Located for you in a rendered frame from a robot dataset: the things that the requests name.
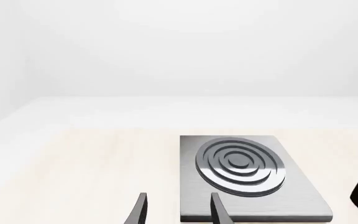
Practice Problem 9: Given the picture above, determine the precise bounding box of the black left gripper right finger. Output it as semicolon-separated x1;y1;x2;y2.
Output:
211;192;235;224

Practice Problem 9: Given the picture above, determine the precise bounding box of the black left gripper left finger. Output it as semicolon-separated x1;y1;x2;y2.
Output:
124;192;148;224

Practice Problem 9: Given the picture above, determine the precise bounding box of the flat black stove plate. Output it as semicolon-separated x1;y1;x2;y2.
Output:
179;134;334;223

